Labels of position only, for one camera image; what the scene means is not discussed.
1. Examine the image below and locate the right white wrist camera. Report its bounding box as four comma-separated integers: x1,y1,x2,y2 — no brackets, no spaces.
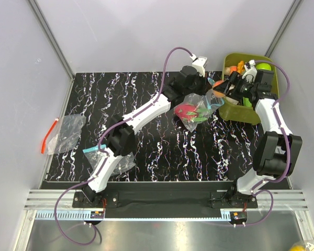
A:
242,60,257,83

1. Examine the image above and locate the olive green plastic bin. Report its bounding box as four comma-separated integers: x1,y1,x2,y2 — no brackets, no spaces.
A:
218,53,279,125

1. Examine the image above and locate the clear bag orange zipper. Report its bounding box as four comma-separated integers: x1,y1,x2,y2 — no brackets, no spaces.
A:
41,114,86,155

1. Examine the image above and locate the yellow lemon toy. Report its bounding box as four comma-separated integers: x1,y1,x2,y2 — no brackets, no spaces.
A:
289,244,306,251

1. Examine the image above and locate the red dragon fruit toy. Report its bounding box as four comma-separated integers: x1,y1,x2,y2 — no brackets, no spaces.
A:
174,103,210,123

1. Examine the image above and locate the clear bag on stack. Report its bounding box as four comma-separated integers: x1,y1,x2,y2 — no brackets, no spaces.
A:
83,146,136,176

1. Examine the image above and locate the green apple toy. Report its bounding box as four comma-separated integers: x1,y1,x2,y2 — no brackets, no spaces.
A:
256,63,272,71

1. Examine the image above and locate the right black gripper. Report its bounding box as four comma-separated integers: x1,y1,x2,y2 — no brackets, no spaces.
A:
212,71,256,102

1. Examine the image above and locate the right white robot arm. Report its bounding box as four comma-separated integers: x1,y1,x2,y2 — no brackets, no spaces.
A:
213,70,302,208

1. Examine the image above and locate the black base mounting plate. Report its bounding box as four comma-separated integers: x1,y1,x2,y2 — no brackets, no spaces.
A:
72,181,258,209

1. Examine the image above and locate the clear bag teal zipper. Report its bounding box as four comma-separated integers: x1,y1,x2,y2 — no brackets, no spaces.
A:
174,88,225,132

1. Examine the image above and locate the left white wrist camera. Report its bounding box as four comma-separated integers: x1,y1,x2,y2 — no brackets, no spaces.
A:
190,54,208,77

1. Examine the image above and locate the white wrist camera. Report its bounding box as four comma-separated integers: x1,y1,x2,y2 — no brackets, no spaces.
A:
190,54,208,77
242,60,257,83

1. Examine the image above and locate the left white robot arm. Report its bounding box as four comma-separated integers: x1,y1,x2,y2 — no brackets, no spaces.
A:
82,65,210,207

